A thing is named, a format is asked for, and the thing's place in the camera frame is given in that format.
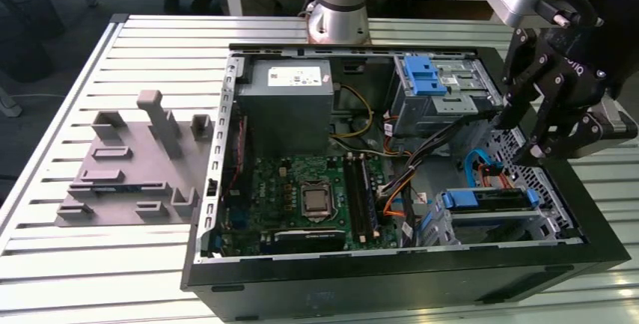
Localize white table leg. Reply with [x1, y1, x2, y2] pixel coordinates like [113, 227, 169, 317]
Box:
[0, 84, 23, 117]

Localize silver disk bay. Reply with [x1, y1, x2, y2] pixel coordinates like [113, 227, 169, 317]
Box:
[430, 186, 569, 247]

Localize silver CPU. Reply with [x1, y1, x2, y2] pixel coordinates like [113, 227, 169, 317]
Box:
[302, 189, 330, 216]

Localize silver optical drive cage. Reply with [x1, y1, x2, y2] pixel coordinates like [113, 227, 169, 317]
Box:
[389, 54, 504, 138]

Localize orange wires at motherboard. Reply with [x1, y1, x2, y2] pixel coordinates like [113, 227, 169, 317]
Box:
[381, 185, 416, 220]

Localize grey power supply unit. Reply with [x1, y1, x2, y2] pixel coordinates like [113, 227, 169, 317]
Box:
[235, 58, 334, 157]

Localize blue data wire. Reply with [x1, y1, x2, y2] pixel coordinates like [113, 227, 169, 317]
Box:
[461, 147, 500, 191]

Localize hard disk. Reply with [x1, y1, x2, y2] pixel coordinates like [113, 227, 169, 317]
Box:
[441, 188, 538, 213]

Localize CPU socket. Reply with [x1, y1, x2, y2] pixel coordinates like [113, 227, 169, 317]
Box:
[296, 180, 337, 224]

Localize black RAM slot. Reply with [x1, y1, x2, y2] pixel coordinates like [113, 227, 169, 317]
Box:
[342, 153, 369, 242]
[357, 153, 384, 239]

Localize orange black power wire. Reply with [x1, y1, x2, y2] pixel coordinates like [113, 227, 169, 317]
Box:
[476, 162, 522, 190]

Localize RAM stick in rack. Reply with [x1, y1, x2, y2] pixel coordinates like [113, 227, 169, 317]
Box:
[89, 184, 145, 192]

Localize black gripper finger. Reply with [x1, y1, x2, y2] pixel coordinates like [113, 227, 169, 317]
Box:
[496, 28, 562, 130]
[513, 76, 605, 168]

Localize black graphics card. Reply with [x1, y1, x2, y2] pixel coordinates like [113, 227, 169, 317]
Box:
[258, 228, 346, 254]

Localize green motherboard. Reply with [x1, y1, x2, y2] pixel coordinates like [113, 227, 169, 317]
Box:
[218, 153, 400, 256]

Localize grey parts rack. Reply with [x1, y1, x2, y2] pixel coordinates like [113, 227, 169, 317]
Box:
[54, 89, 215, 227]

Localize black PC case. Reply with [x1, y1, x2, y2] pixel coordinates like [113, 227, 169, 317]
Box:
[179, 42, 630, 322]

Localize yellow wires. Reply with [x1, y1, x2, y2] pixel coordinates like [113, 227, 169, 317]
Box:
[328, 84, 374, 140]

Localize blue drive latch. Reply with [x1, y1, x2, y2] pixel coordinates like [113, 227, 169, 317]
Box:
[404, 56, 448, 97]

